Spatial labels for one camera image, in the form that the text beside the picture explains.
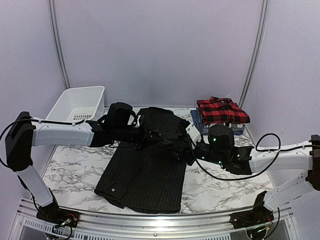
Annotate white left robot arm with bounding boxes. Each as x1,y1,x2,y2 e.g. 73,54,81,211
0,102,163,223

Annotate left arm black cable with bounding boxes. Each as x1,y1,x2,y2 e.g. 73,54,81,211
0,117,87,172

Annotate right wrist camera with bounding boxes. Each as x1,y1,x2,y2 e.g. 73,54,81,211
185,123,202,144

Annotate white plastic bin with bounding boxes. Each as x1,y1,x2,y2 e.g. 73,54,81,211
45,86,105,122

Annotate blue folded shirt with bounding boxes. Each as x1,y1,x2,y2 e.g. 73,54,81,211
190,109,245,136

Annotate grey white folded shirt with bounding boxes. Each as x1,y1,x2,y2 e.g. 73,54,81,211
202,122,246,132

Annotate left aluminium wall post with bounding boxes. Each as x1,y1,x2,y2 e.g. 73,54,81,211
48,0,71,90

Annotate right aluminium wall post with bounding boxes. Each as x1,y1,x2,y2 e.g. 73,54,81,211
239,0,270,108

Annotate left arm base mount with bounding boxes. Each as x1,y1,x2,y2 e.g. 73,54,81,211
36,208,80,228

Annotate aluminium front rail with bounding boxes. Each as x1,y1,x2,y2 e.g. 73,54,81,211
14,197,295,240

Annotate aluminium wall post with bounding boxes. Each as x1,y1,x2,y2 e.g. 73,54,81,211
48,0,71,90
239,0,270,108

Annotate black pinstripe long sleeve shirt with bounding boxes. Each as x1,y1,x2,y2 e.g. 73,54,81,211
94,107,189,214

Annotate red black plaid shirt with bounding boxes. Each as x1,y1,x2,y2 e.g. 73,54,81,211
196,96,251,125

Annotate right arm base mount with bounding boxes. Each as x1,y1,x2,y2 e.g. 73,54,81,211
229,209,274,229

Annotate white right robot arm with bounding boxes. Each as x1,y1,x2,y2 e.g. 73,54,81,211
171,124,320,224

